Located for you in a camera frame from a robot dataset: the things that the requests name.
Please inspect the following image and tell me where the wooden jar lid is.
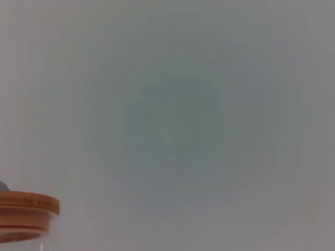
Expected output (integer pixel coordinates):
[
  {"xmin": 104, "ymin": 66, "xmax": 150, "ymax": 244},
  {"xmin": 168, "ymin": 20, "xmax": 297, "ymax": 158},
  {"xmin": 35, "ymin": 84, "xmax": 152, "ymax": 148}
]
[{"xmin": 0, "ymin": 190, "xmax": 60, "ymax": 237}]

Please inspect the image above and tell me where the glass water dispenser jar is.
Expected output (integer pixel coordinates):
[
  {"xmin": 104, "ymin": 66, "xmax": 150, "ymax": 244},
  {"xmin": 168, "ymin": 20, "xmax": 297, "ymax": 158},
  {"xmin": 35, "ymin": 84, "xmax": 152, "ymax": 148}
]
[{"xmin": 0, "ymin": 230, "xmax": 51, "ymax": 251}]

